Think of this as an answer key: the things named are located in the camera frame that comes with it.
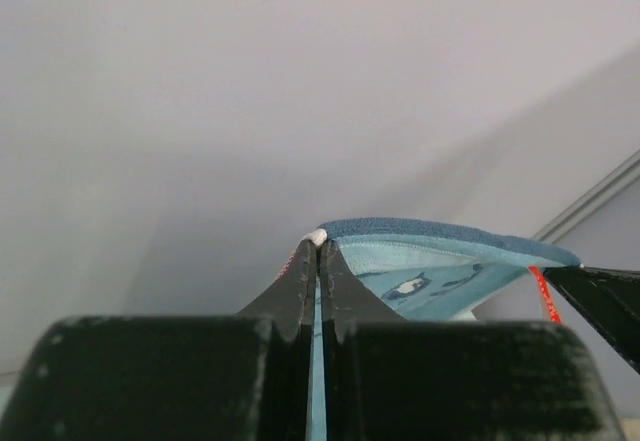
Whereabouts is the dark blue towel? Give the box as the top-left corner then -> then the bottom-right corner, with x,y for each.
300,218 -> 578,440

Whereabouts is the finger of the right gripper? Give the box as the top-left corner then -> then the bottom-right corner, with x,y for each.
543,267 -> 639,372

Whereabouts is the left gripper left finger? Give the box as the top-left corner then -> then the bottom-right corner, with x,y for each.
1,240 -> 317,440

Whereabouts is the right corner aluminium post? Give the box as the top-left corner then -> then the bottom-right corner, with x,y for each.
534,151 -> 640,244

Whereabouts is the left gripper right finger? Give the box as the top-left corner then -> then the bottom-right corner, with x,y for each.
319,241 -> 624,440

